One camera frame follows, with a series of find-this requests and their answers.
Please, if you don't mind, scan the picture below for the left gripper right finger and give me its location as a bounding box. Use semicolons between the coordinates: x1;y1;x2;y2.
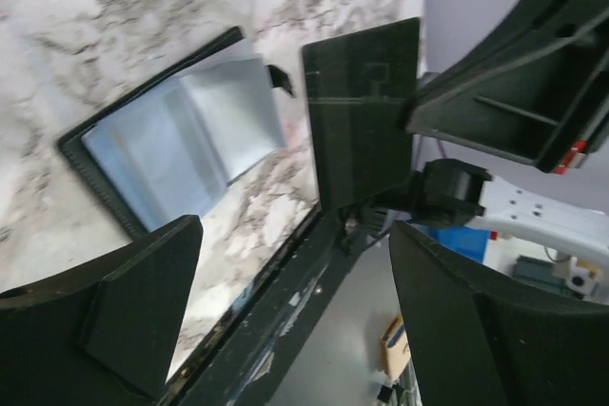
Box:
389;222;608;406

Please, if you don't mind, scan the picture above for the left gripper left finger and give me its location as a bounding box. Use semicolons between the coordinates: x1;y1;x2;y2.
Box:
1;216;203;405

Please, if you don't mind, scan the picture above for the black leather card holder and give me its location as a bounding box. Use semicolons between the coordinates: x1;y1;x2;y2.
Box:
57;27;293;239

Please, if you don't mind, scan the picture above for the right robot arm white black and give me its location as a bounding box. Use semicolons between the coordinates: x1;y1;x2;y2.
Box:
402;0;608;261

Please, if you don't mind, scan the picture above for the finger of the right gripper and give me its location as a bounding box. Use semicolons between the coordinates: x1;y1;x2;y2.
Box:
401;0;608;173

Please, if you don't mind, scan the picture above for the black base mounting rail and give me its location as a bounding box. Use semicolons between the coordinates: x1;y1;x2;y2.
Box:
160;206;388;405

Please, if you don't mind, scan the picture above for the black credit card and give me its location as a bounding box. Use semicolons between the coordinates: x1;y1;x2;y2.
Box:
302;18;420;211

